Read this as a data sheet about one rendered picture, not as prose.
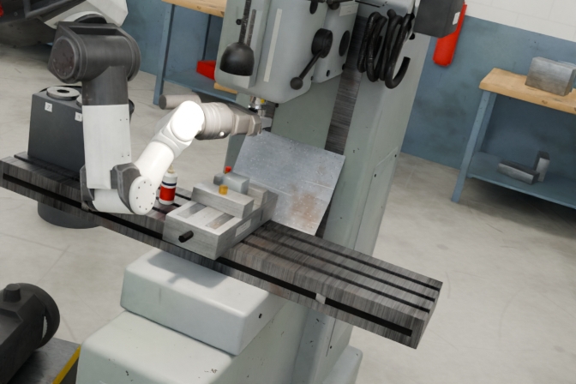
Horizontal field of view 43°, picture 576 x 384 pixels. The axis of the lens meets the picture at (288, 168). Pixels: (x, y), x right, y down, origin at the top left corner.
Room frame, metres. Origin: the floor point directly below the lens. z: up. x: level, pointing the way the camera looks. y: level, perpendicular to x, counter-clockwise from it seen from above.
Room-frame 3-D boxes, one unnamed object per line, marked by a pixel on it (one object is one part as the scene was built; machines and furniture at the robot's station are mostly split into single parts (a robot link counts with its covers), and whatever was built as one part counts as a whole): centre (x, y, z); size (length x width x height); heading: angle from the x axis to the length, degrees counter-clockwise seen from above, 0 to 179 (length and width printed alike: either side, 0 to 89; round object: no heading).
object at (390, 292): (1.79, 0.17, 0.89); 1.24 x 0.23 x 0.08; 72
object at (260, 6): (1.67, 0.14, 1.45); 0.04 x 0.04 x 0.21; 72
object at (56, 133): (1.97, 0.62, 1.03); 0.22 x 0.12 x 0.20; 73
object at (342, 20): (1.95, 0.04, 1.47); 0.24 x 0.19 x 0.26; 72
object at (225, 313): (1.77, 0.11, 0.79); 0.50 x 0.35 x 0.12; 162
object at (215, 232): (1.75, 0.14, 0.99); 0.35 x 0.15 x 0.11; 161
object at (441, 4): (1.95, -0.31, 1.62); 0.20 x 0.09 x 0.21; 162
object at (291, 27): (1.77, 0.10, 1.47); 0.21 x 0.19 x 0.32; 72
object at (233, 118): (1.70, 0.17, 1.23); 0.13 x 0.12 x 0.10; 47
